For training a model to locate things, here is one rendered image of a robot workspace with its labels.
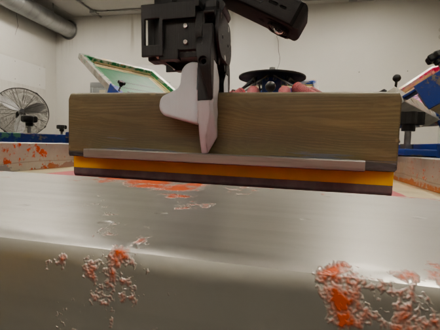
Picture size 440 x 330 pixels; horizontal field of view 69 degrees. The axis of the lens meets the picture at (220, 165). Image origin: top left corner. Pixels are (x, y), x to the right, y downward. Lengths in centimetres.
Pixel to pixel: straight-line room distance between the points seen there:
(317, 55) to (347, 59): 40
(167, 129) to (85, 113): 10
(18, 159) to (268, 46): 464
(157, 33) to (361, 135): 23
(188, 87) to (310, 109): 12
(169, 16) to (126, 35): 532
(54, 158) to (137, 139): 20
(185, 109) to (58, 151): 27
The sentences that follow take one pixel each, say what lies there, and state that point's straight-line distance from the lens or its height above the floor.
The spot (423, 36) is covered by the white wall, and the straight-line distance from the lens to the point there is 525.
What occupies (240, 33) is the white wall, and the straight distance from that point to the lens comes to 508.
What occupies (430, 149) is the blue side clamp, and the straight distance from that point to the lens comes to 56.
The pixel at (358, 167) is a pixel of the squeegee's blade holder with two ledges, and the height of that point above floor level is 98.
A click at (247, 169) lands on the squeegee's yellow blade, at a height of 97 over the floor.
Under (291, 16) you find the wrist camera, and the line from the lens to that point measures 34.
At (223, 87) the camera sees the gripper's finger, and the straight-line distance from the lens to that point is 37.
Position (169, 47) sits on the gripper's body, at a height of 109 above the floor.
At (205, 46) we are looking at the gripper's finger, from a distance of 32.
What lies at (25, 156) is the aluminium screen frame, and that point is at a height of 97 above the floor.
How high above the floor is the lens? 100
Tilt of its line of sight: 4 degrees down
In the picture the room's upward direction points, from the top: 2 degrees clockwise
